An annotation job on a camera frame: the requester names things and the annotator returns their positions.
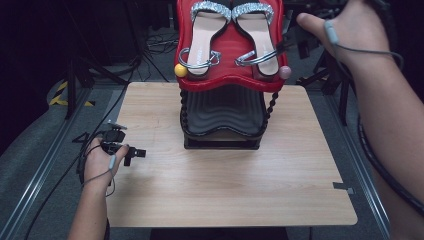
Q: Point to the black tripod stand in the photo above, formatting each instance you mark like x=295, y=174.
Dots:
x=70, y=86

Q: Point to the grey tape piece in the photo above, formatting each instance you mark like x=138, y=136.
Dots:
x=341, y=186

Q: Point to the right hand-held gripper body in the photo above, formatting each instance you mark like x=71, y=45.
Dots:
x=305, y=41

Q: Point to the person's right hand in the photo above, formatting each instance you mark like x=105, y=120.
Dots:
x=353, y=30

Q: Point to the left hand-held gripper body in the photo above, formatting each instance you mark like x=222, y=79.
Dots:
x=113, y=136

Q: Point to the grey metal rail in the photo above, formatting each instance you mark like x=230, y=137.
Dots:
x=43, y=170
x=363, y=173

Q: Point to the person's left hand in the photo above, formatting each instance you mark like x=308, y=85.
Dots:
x=98, y=165

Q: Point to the red and black shoe rack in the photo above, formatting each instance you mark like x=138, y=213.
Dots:
x=230, y=45

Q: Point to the yellow and black floor tape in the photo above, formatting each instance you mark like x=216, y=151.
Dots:
x=61, y=87

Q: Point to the black metal stand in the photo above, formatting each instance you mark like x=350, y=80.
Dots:
x=343, y=96

